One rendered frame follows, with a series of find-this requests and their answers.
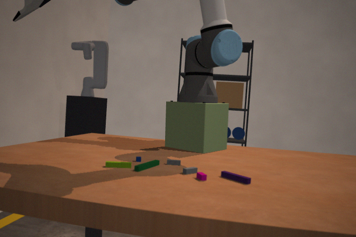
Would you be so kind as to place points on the purple rod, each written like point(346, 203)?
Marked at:
point(236, 177)

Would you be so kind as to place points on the magenta block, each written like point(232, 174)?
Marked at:
point(201, 176)

